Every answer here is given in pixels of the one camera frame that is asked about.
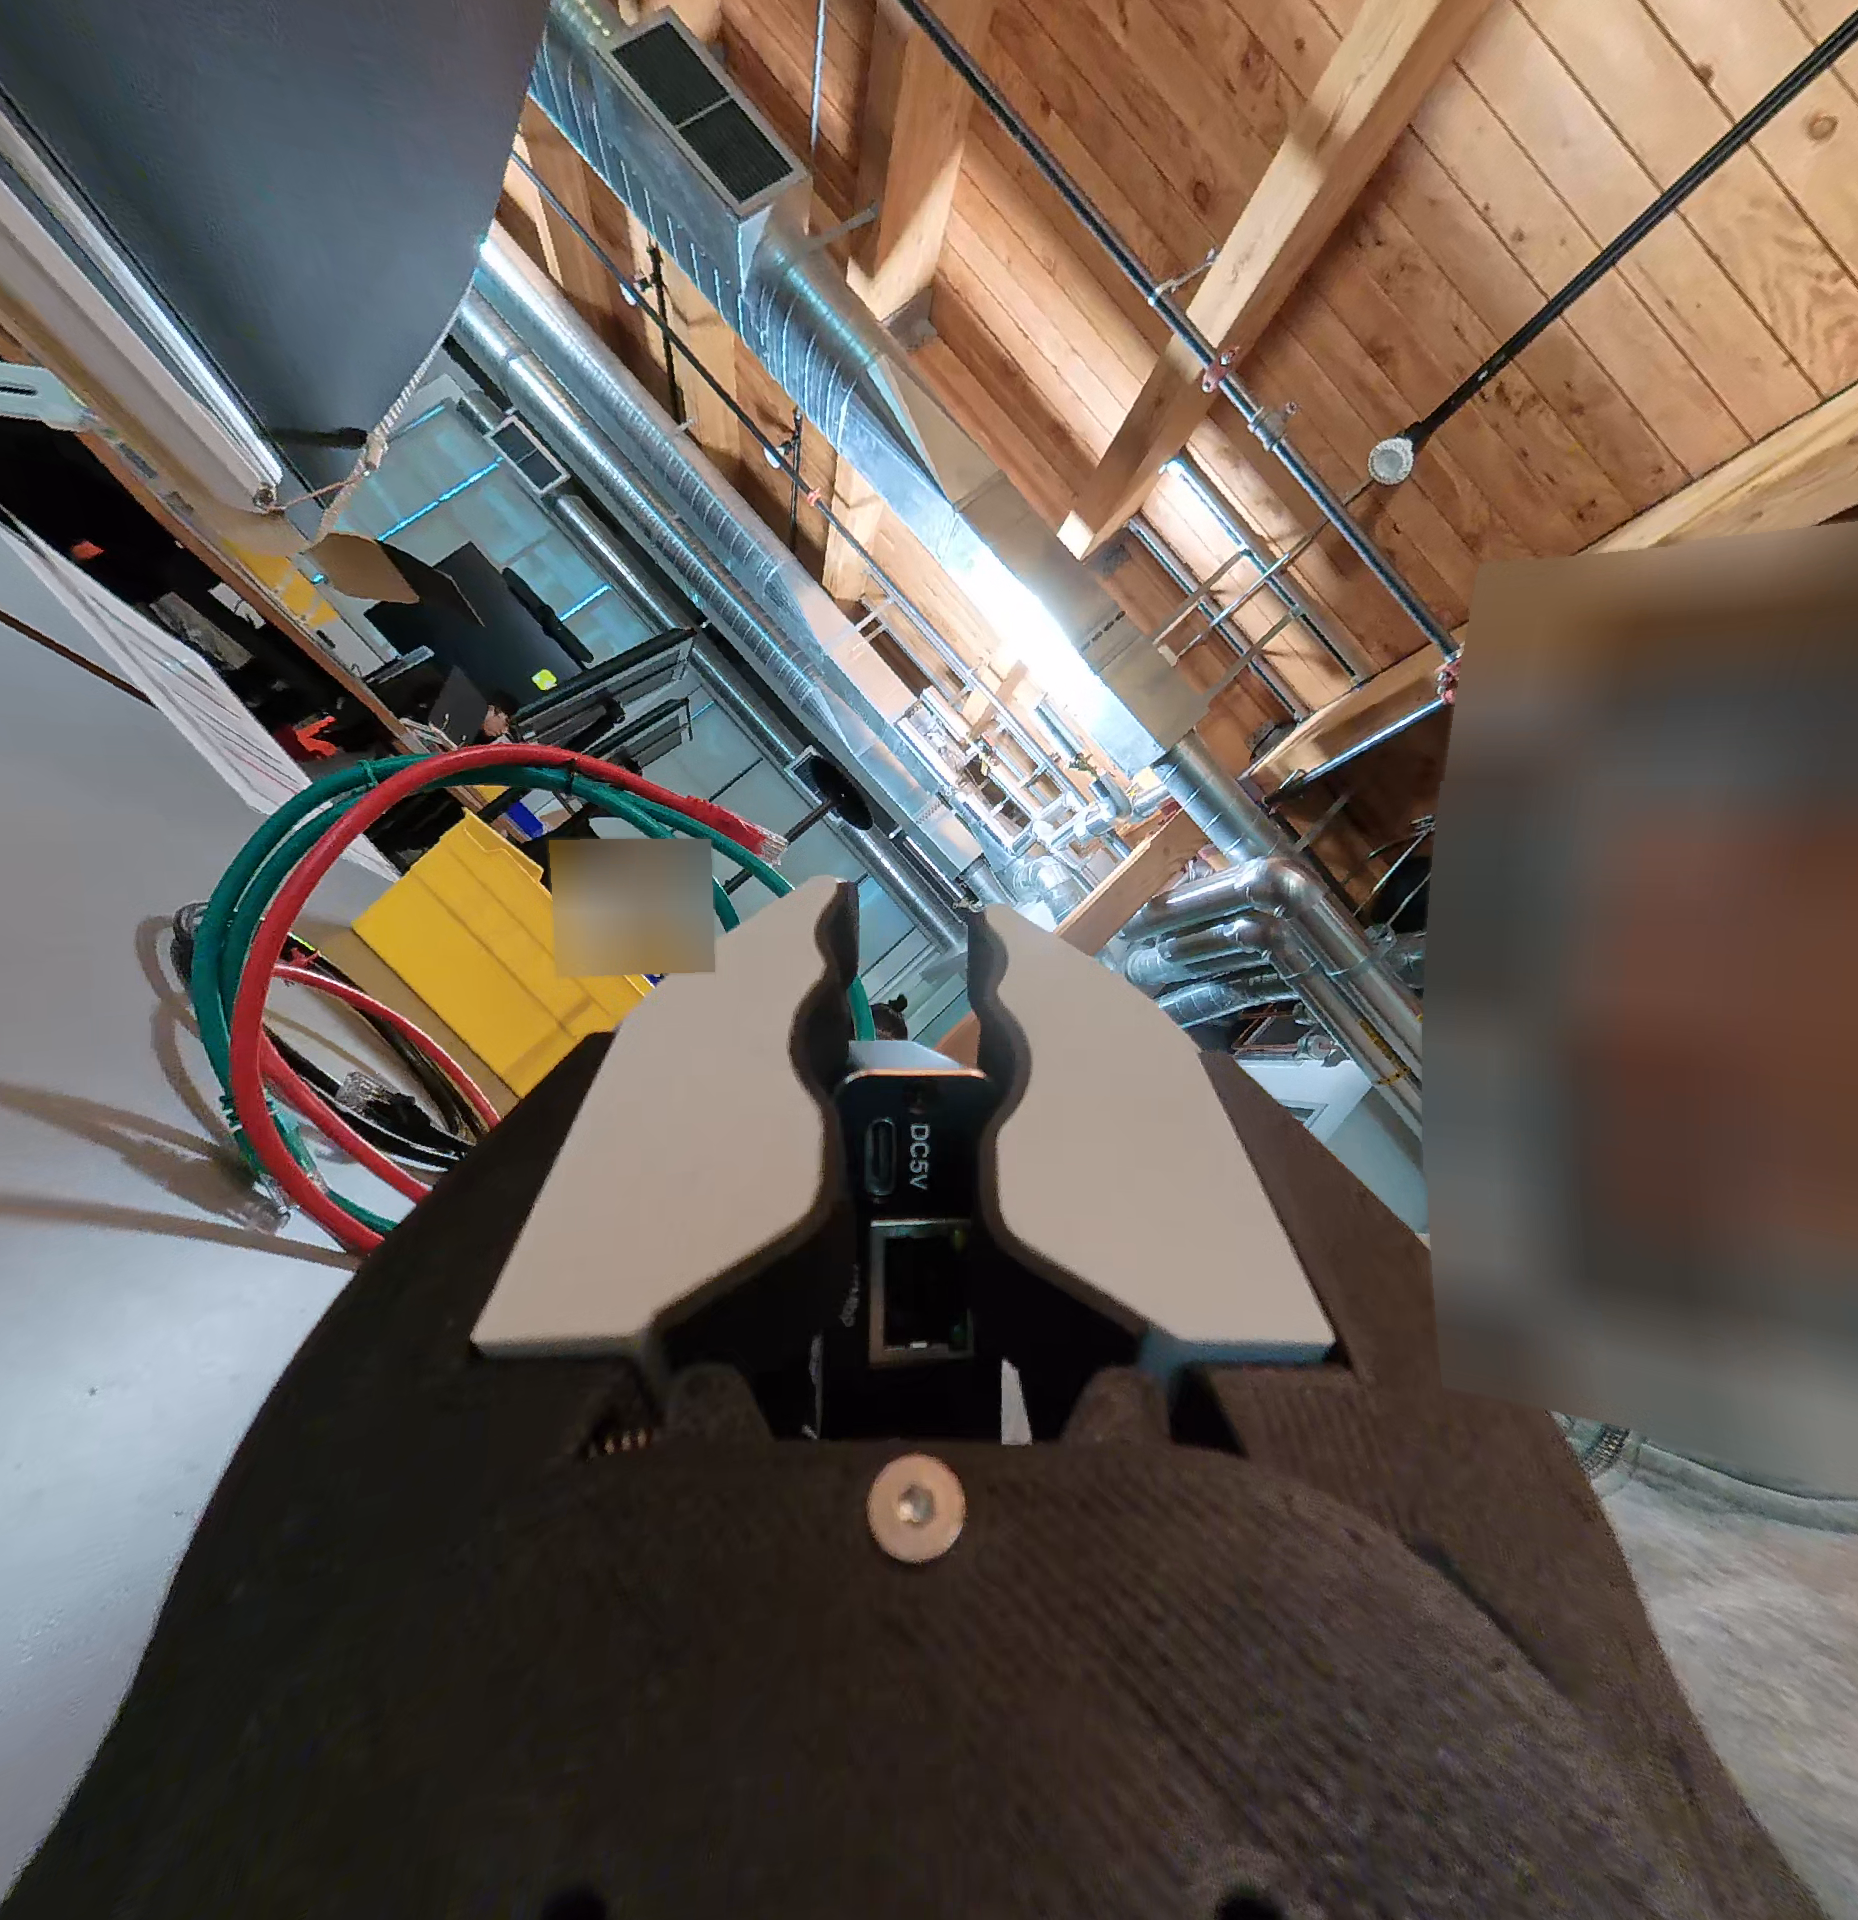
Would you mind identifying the white metal stand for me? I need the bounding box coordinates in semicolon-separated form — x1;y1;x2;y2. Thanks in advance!
0;77;291;510

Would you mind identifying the small yellow bin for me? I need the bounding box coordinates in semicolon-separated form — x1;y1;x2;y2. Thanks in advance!
250;543;342;631

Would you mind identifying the white paper sheet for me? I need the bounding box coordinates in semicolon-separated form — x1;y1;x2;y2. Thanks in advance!
0;510;404;890

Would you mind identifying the cardboard box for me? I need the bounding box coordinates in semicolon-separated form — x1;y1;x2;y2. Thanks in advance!
311;531;425;615

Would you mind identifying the black network cable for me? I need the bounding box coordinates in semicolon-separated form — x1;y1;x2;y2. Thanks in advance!
271;961;501;1166

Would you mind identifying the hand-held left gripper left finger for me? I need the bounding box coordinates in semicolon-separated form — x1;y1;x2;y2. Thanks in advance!
470;876;867;1442

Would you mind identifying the cluster of silver duct pipes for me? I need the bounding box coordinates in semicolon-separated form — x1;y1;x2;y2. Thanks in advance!
448;0;1440;1131

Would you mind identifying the red network cable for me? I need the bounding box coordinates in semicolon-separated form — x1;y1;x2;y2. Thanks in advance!
226;742;787;1255

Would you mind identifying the wooden ceiling beam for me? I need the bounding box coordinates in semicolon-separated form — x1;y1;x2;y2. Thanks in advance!
1048;813;1217;961

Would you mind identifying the black panel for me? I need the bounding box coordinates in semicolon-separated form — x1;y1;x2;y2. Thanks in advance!
0;0;550;450

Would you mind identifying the green network cable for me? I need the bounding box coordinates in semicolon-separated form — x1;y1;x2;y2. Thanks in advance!
191;756;883;1243

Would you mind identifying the yellow plastic bin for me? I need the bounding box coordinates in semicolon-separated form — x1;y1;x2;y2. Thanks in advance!
344;813;665;1110

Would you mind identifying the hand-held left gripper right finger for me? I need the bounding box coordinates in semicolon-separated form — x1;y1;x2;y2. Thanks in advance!
961;902;1338;1436

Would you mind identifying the black network splitter box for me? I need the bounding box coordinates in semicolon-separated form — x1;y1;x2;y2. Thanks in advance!
807;1049;1027;1448

